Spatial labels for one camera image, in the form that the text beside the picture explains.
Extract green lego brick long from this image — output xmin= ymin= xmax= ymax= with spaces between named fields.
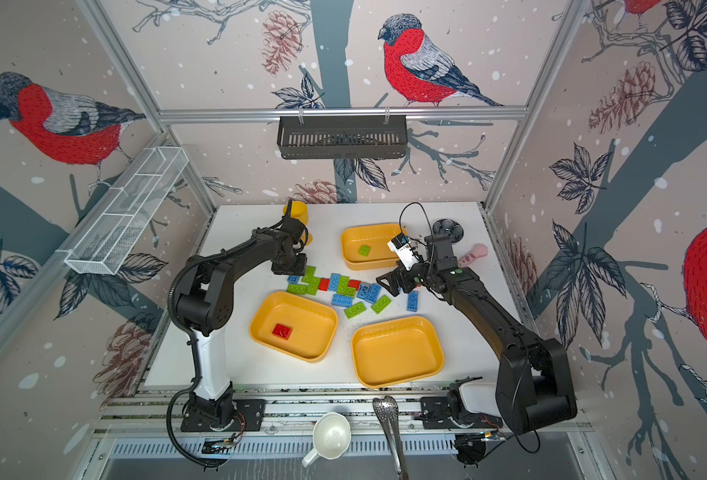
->
xmin=287 ymin=284 xmax=308 ymax=295

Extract red lego brick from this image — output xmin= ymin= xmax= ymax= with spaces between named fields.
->
xmin=272 ymin=323 xmax=293 ymax=340

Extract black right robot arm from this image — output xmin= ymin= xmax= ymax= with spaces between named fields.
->
xmin=377 ymin=233 xmax=577 ymax=435

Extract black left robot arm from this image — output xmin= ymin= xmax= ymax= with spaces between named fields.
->
xmin=167 ymin=200 xmax=309 ymax=425

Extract yellow tray far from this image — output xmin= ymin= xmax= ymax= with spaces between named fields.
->
xmin=341 ymin=223 xmax=401 ymax=271

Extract yellow tray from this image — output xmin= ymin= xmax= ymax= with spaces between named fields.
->
xmin=351 ymin=316 xmax=445 ymax=389
xmin=341 ymin=223 xmax=401 ymax=271
xmin=250 ymin=292 xmax=339 ymax=363

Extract yellow plastic goblet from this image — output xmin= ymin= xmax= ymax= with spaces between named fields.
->
xmin=290 ymin=200 xmax=314 ymax=246

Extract yellow tray near left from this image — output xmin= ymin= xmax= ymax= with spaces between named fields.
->
xmin=250 ymin=292 xmax=339 ymax=363

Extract dark grey round dish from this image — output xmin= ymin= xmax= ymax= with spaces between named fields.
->
xmin=431 ymin=219 xmax=465 ymax=244

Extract yellow tray near right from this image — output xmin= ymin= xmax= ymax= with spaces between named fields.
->
xmin=351 ymin=316 xmax=445 ymax=389

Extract pink plastic toy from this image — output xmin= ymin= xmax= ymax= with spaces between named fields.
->
xmin=459 ymin=244 xmax=489 ymax=268

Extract metal tongs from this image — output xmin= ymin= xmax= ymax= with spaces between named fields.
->
xmin=373 ymin=396 xmax=409 ymax=480

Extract white measuring cup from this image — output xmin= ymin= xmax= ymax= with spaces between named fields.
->
xmin=302 ymin=412 xmax=352 ymax=467

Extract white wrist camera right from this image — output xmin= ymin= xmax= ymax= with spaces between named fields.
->
xmin=387 ymin=233 xmax=421 ymax=270

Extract black hanging wire basket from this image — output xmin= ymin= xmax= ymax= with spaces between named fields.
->
xmin=277 ymin=115 xmax=409 ymax=160

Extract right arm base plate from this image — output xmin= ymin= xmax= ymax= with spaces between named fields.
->
xmin=415 ymin=397 xmax=503 ymax=430

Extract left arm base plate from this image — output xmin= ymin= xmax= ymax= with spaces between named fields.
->
xmin=181 ymin=397 xmax=267 ymax=433

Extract white wire mesh shelf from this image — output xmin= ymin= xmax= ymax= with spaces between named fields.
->
xmin=65 ymin=146 xmax=189 ymax=275

